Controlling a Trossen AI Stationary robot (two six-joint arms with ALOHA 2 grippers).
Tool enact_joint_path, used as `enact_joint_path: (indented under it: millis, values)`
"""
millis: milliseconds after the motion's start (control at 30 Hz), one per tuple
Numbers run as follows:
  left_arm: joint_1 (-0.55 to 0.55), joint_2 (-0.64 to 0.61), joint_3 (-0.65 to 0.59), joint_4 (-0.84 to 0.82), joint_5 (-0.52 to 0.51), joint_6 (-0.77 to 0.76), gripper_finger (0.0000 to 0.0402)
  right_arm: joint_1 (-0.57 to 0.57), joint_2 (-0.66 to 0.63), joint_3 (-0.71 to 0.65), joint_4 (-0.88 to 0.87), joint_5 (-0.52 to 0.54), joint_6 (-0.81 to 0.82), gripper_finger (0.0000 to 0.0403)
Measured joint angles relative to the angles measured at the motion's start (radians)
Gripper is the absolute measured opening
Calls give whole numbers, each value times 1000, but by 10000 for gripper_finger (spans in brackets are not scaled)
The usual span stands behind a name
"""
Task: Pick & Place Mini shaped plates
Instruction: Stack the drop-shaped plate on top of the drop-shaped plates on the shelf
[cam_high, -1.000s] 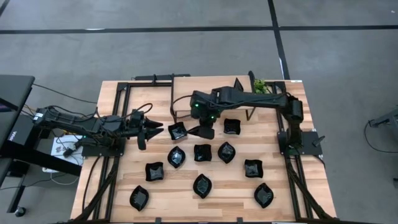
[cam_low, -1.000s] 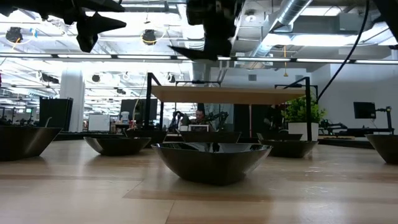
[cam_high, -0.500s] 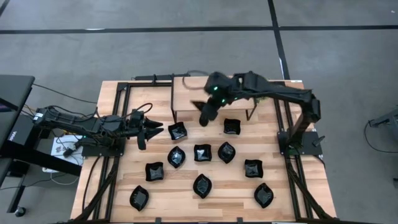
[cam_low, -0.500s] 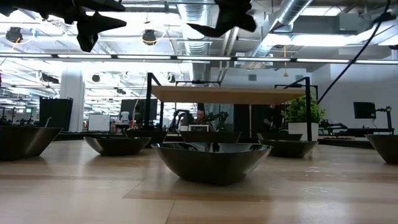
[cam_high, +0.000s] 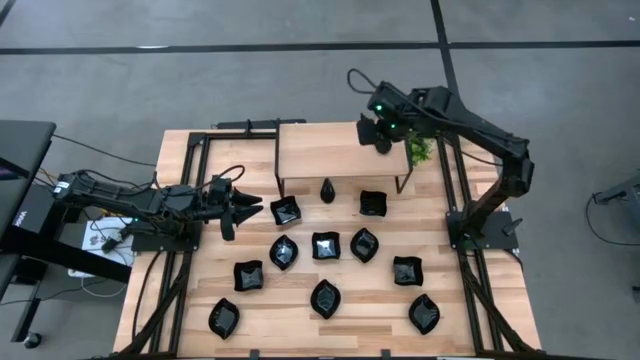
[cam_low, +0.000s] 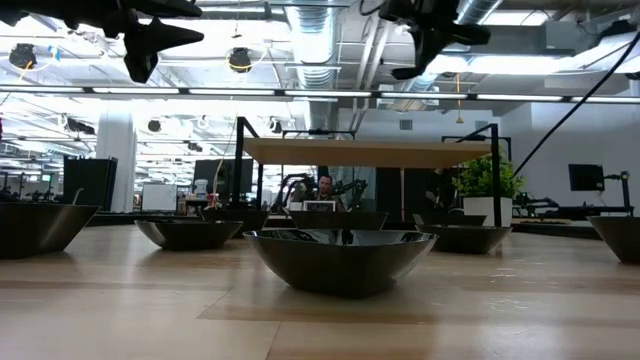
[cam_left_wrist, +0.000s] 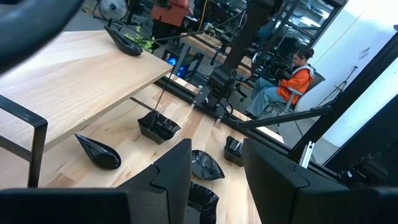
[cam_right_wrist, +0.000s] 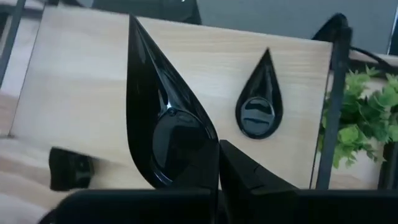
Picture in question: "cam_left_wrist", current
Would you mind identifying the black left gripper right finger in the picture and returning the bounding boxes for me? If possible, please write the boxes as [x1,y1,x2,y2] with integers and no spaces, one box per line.
[243,138,351,224]

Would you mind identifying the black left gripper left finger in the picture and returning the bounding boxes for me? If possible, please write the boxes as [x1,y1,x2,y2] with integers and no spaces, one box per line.
[116,138,193,224]

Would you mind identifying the black leaf-shaped mini plate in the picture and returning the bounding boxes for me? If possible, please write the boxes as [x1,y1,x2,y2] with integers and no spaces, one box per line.
[191,149,226,182]

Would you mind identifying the black teardrop mini plate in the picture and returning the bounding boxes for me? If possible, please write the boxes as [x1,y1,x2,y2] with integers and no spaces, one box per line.
[104,25,144,57]
[74,133,123,170]

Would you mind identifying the black square mini plate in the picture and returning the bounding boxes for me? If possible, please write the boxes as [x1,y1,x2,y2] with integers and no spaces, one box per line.
[137,110,182,145]
[185,182,220,224]
[223,135,245,167]

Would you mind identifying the person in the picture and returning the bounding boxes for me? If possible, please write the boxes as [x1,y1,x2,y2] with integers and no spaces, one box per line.
[247,47,315,119]
[150,0,190,41]

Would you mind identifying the grey office chair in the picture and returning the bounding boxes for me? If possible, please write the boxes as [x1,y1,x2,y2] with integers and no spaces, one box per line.
[269,70,326,114]

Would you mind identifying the blue-lit computer case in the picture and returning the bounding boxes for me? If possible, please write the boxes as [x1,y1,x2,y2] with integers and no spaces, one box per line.
[161,48,189,80]

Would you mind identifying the small wooden shelf black legs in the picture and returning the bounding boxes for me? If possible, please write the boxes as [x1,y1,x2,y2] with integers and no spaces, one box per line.
[0,29,174,188]

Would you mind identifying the wooden work table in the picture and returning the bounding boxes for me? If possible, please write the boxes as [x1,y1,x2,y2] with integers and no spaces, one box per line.
[178,32,252,78]

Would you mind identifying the black floor fan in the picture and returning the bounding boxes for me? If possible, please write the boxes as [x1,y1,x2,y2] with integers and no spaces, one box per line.
[93,0,129,22]

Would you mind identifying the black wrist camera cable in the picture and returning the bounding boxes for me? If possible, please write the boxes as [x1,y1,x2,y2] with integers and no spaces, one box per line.
[0,0,84,74]

